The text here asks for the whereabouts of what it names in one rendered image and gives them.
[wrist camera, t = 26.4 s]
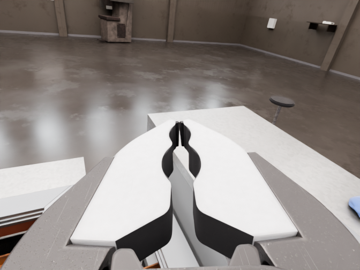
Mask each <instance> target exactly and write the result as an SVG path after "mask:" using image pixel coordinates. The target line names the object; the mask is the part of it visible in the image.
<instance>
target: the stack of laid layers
mask: <svg viewBox="0 0 360 270"><path fill-rule="evenodd" d="M43 212H44V208H40V209H36V210H32V211H28V212H23V213H18V214H13V215H9V216H4V217H0V228H4V227H8V226H13V225H16V224H20V223H25V222H29V221H33V220H37V219H38V218H39V216H40V215H41V214H42V213H43ZM155 255H156V258H157V261H158V263H159V266H160V268H168V266H167V263H166V260H165V258H164V256H163V253H162V250H161V249H159V250H157V251H156V252H155Z"/></svg>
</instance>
